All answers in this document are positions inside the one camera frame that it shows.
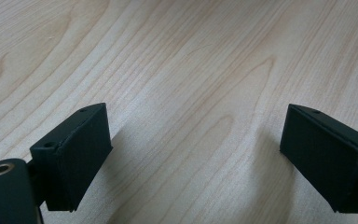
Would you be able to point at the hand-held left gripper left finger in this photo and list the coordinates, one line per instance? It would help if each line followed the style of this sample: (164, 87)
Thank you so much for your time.
(71, 161)

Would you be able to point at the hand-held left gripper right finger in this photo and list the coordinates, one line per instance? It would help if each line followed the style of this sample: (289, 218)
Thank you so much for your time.
(329, 161)

